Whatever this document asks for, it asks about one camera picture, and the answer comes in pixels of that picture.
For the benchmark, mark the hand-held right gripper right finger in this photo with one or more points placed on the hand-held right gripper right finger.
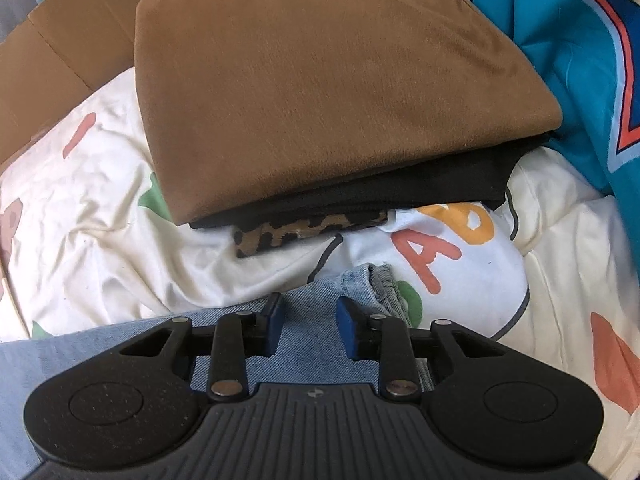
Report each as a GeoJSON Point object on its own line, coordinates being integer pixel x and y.
{"type": "Point", "coordinates": [347, 327]}

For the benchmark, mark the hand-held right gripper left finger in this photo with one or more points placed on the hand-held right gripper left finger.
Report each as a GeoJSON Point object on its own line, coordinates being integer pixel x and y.
{"type": "Point", "coordinates": [274, 325]}

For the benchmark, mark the blue denim pants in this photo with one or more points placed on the blue denim pants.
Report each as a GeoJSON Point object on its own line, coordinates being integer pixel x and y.
{"type": "Point", "coordinates": [310, 315]}

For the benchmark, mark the leopard print cloth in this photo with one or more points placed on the leopard print cloth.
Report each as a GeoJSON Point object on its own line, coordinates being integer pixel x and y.
{"type": "Point", "coordinates": [270, 240]}

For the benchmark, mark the black folded garment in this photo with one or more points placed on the black folded garment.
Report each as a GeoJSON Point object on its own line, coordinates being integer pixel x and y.
{"type": "Point", "coordinates": [425, 185]}

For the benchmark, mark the cream bear print blanket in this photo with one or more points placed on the cream bear print blanket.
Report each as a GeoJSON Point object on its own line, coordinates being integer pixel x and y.
{"type": "Point", "coordinates": [100, 210]}

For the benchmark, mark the brown folded garment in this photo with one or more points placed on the brown folded garment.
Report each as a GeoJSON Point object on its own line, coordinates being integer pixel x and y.
{"type": "Point", "coordinates": [325, 85]}

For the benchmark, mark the brown cardboard sheet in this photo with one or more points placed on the brown cardboard sheet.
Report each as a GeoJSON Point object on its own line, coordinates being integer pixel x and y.
{"type": "Point", "coordinates": [50, 60]}

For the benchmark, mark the teal jersey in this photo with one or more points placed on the teal jersey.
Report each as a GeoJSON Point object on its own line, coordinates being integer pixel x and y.
{"type": "Point", "coordinates": [565, 35]}

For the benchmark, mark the grey upright mattress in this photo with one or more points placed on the grey upright mattress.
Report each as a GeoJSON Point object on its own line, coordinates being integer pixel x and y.
{"type": "Point", "coordinates": [15, 0]}

